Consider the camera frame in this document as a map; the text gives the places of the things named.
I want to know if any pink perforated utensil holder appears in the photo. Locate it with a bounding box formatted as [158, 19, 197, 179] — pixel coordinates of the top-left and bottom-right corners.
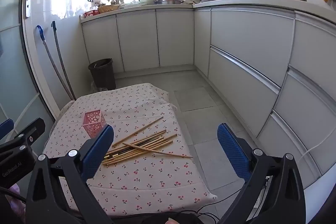
[81, 109, 108, 139]

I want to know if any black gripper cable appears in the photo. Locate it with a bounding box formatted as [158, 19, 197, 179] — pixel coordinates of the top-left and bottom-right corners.
[0, 186, 27, 203]

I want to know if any white kitchen cabinet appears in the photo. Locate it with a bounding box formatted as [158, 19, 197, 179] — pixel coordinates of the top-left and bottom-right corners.
[80, 0, 336, 188]

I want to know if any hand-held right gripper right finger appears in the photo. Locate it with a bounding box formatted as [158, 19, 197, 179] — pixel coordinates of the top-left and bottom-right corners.
[217, 123, 307, 224]

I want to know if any frosted glass door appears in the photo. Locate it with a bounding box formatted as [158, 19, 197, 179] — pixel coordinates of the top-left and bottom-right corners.
[0, 0, 61, 135]

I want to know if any blue tipped mop handle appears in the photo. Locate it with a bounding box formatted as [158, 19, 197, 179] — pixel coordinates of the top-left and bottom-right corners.
[36, 25, 75, 100]

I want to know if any black tipped mop handle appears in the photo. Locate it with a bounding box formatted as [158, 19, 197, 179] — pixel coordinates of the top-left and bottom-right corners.
[51, 21, 77, 98]

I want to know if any white cable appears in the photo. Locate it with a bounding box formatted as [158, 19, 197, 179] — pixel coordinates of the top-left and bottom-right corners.
[299, 132, 336, 161]

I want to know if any cherry print tablecloth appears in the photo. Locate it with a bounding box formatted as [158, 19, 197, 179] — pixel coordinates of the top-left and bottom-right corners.
[43, 82, 218, 216]

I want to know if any wicker basket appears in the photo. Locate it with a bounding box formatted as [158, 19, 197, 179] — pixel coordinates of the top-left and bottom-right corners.
[98, 4, 124, 13]

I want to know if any dark brown trash bin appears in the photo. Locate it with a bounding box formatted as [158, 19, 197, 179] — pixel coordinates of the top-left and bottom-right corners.
[88, 58, 116, 90]

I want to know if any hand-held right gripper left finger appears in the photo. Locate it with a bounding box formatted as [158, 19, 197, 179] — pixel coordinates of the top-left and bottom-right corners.
[25, 124, 116, 224]

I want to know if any pile of mixed chopsticks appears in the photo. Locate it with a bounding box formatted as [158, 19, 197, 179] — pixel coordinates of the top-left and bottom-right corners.
[102, 116, 193, 165]

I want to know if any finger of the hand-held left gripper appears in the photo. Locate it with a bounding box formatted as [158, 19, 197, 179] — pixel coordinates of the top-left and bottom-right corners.
[0, 118, 15, 140]
[0, 118, 46, 159]

